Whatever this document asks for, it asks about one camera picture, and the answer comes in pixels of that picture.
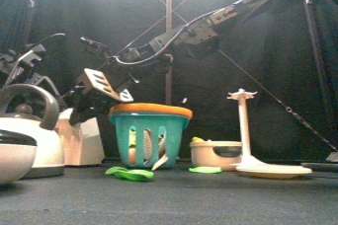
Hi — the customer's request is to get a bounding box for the white slotted toy spoon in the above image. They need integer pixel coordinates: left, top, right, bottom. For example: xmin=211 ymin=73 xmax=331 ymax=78
xmin=75 ymin=67 xmax=135 ymax=104

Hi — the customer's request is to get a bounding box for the white toy toaster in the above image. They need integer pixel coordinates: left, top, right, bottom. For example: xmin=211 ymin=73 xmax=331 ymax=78
xmin=56 ymin=106 xmax=108 ymax=168

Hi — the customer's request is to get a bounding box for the green toy leaf piece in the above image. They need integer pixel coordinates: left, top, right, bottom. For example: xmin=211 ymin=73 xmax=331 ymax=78
xmin=116 ymin=168 xmax=156 ymax=183
xmin=187 ymin=166 xmax=223 ymax=175
xmin=104 ymin=166 xmax=130 ymax=176

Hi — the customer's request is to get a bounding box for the teal basket with orange rim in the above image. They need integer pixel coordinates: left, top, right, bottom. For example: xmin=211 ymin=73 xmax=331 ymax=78
xmin=108 ymin=102 xmax=194 ymax=171

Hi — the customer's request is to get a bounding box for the small white plastic utensil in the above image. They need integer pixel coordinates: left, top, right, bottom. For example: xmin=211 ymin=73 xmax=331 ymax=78
xmin=151 ymin=154 xmax=170 ymax=172

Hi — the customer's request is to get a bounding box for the white cup stand with pole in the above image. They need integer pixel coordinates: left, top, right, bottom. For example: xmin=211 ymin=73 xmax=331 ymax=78
xmin=226 ymin=88 xmax=267 ymax=168

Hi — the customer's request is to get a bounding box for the small cream toy bowl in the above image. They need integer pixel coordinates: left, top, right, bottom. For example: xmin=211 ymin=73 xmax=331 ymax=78
xmin=188 ymin=139 xmax=244 ymax=172

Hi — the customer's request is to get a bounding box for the white round toy plate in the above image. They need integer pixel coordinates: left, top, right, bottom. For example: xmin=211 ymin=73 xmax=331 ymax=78
xmin=236 ymin=163 xmax=314 ymax=180

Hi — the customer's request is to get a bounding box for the white toy kettle grey handle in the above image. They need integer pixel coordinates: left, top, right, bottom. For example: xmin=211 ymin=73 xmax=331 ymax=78
xmin=0 ymin=83 xmax=65 ymax=180

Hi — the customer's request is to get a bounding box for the black frame side post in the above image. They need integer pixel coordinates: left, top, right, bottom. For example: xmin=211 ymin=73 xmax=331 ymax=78
xmin=302 ymin=0 xmax=333 ymax=159

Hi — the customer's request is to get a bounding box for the metal frame corner bracket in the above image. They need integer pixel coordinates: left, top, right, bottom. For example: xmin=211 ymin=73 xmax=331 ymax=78
xmin=326 ymin=151 xmax=338 ymax=164

